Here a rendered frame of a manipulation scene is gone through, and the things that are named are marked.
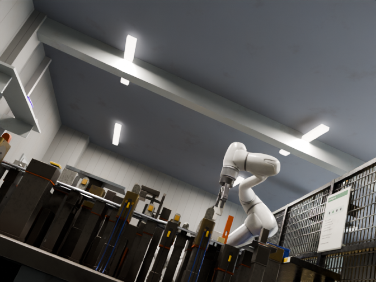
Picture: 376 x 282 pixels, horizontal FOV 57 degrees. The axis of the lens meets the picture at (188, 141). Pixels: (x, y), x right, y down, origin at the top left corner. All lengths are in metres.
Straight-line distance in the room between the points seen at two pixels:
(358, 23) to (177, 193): 6.84
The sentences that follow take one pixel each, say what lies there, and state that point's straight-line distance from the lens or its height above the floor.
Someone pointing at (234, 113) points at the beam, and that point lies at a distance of 5.21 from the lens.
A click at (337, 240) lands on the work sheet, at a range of 1.81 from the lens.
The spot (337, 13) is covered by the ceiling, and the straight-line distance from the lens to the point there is 3.77.
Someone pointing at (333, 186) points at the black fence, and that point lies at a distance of 2.03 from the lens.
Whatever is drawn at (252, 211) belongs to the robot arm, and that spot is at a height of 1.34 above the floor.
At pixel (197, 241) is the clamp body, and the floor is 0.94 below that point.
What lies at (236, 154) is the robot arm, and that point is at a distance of 1.84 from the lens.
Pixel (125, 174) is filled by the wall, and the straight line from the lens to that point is 9.37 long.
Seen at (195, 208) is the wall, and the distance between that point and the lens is 9.51.
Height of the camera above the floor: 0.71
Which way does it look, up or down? 24 degrees up
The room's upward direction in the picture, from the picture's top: 21 degrees clockwise
